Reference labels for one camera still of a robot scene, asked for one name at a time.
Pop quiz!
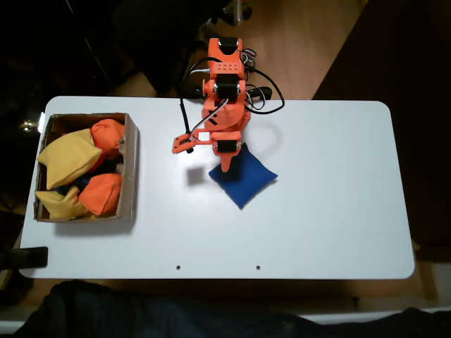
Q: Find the small yellow bean bag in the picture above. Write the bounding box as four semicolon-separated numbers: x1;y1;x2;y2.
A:
35;185;91;220

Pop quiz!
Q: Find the cardboard box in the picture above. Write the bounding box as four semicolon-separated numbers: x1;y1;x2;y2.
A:
33;112;141;223

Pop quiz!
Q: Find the red bean bag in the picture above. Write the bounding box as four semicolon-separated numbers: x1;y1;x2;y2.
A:
92;151;109;173

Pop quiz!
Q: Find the office chair base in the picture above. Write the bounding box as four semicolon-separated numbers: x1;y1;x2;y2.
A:
197;0;253;27

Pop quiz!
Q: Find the dark navy fabric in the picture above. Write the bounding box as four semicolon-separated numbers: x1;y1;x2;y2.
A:
13;280;451;338

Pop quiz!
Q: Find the orange camera mount with camera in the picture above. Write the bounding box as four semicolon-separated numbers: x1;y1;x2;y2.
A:
171;130;212;155

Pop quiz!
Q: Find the black table clamp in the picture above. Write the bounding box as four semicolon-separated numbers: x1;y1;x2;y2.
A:
0;246;49;270

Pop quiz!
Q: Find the dark blue bean bag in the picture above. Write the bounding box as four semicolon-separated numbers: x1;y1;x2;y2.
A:
52;174;91;196

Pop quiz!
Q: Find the black power cable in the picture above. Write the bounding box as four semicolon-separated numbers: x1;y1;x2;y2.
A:
245;67;285;115

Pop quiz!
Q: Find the orange bean bag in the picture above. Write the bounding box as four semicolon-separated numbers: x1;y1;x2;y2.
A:
90;118;127;160
78;173;123;216

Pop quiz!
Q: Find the large yellow bean bag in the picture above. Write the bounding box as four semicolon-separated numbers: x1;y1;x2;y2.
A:
37;128;103;190

